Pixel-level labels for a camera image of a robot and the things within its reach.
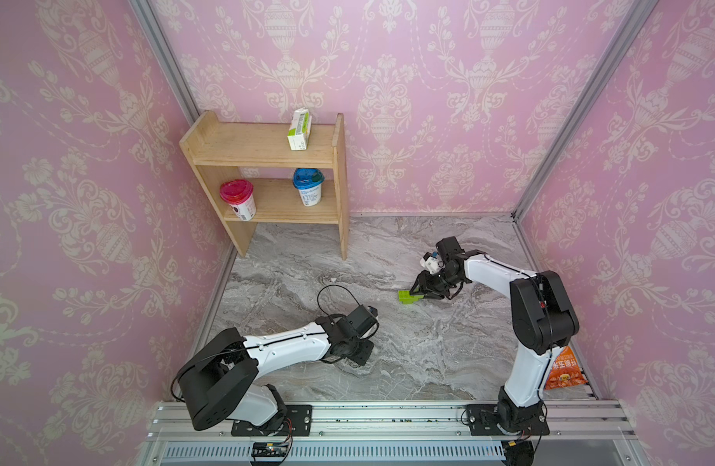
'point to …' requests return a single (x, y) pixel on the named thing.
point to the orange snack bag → (565, 372)
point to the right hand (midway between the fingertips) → (417, 292)
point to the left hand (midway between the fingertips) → (367, 353)
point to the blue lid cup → (308, 182)
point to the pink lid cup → (239, 194)
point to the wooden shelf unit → (253, 178)
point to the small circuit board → (269, 449)
